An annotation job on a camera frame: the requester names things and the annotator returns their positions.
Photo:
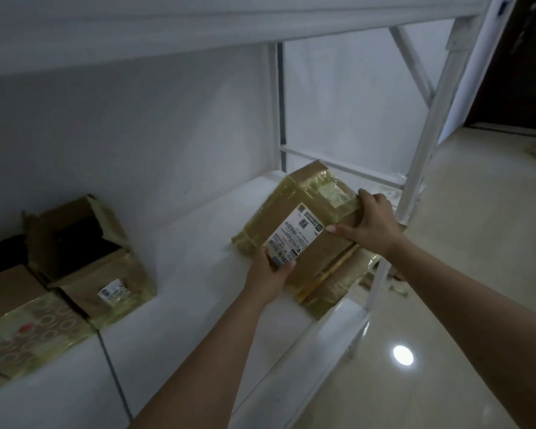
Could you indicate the person's left thumb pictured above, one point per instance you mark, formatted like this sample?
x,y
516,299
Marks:
x,y
283,268

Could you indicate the taped cardboard parcel white label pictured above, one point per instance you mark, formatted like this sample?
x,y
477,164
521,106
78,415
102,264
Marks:
x,y
295,209

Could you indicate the person's right hand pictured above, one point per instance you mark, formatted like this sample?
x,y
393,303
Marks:
x,y
377,227

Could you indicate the person's left hand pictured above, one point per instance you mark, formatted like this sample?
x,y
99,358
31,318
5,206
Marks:
x,y
263,279

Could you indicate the person's right forearm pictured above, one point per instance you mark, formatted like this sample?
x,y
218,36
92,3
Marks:
x,y
469,308

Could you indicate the open torn cardboard box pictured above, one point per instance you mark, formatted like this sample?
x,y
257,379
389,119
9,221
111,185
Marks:
x,y
111,272

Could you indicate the dark wooden door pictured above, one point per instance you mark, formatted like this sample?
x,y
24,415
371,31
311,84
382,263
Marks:
x,y
518,66

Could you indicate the person's right thumb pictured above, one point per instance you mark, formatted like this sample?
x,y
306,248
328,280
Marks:
x,y
343,230

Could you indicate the white metal shelf rack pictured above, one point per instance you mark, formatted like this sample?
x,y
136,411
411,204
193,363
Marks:
x,y
429,129

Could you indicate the flat cardboard box printed tape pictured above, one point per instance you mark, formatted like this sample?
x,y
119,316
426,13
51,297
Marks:
x,y
31,326

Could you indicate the person's left forearm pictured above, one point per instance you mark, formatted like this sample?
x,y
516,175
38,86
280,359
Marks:
x,y
205,366

